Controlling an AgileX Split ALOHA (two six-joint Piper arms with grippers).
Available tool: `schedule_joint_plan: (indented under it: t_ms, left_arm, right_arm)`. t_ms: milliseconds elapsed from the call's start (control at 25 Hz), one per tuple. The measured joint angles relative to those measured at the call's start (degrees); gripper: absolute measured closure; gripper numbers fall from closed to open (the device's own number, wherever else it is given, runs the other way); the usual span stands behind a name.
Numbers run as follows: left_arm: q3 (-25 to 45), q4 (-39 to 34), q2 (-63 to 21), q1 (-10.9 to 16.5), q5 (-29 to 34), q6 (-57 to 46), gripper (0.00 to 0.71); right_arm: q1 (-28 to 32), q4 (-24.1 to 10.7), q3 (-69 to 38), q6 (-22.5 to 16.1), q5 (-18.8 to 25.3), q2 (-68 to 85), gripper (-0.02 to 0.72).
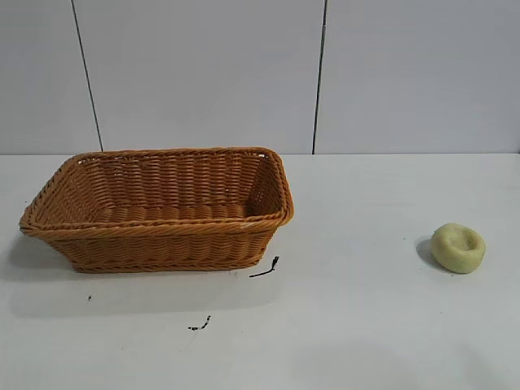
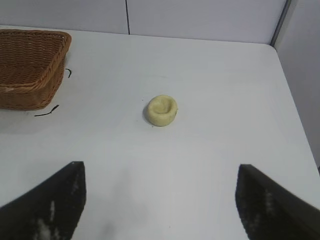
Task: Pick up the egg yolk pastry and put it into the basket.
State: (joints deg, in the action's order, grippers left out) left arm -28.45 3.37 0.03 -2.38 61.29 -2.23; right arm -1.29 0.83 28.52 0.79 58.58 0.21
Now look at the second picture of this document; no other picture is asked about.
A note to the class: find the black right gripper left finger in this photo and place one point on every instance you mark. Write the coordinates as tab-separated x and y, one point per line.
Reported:
45	212

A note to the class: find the brown wicker basket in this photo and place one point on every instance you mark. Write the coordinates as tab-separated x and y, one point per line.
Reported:
27	62

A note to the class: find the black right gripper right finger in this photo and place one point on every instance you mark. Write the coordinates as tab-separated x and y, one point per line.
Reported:
275	215

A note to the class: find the black curved thread scrap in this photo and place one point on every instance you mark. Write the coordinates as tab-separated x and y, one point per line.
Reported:
69	73

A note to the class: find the black straight thread scrap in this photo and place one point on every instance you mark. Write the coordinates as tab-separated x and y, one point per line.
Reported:
49	112

